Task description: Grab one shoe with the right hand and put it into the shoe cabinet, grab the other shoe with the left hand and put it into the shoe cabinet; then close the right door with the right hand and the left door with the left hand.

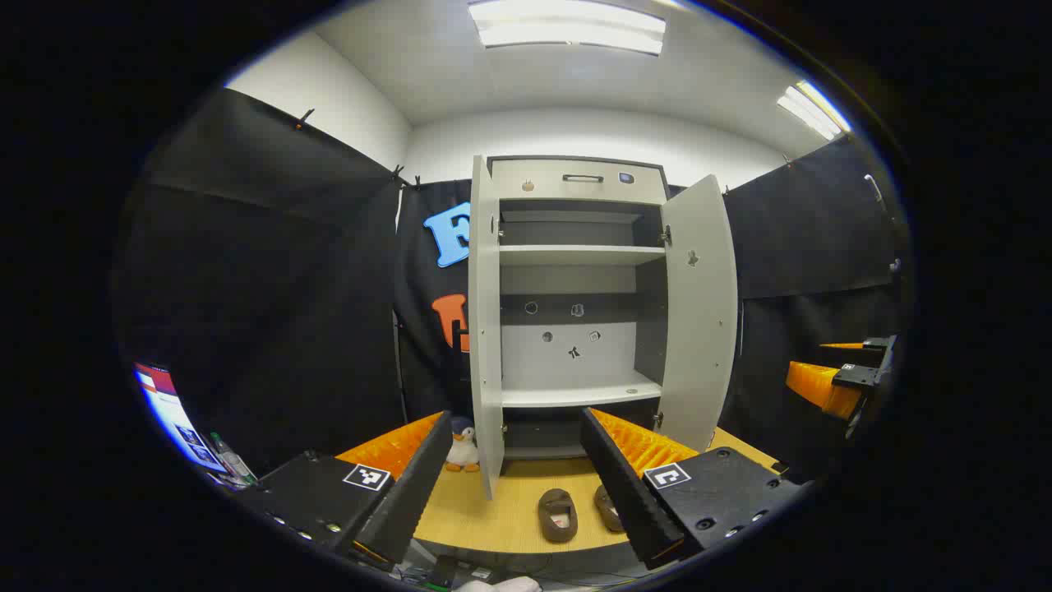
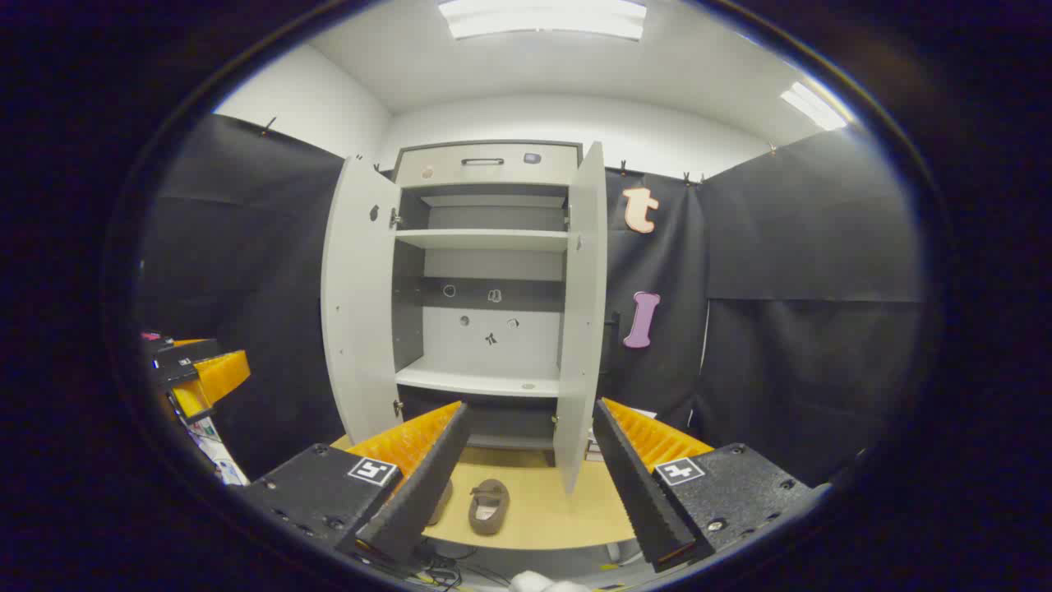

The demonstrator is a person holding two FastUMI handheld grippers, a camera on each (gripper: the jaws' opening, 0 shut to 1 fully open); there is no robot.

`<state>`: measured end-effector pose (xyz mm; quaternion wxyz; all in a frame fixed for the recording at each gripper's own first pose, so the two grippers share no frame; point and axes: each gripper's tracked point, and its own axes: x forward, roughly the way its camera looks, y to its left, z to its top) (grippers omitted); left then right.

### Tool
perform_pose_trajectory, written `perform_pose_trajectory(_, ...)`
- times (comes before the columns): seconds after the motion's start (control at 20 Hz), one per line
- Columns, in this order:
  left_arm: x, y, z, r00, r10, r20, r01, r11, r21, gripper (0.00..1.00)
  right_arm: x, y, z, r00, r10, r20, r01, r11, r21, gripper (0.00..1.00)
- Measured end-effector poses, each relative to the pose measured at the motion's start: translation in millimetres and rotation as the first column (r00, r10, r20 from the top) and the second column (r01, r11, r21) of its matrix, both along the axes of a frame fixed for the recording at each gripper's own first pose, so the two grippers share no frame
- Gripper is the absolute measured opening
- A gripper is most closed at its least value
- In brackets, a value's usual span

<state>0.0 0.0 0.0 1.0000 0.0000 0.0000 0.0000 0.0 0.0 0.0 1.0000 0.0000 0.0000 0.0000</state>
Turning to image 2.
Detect black floor cables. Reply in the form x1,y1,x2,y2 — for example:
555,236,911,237
353,539,510,591

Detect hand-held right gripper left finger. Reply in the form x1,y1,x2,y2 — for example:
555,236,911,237
241,400,474,570

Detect black backdrop cloth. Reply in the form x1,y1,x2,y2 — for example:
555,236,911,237
136,113,925,486

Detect ceiling light panel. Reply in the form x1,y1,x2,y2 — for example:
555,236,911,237
438,0,648,41
780,81,848,132

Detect brown slipper shoe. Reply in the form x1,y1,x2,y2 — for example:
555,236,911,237
468,479,511,536
427,479,454,527

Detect grey shoe cabinet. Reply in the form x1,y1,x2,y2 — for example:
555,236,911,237
390,140,584,451

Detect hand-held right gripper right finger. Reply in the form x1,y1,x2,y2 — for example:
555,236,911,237
592,398,814,574

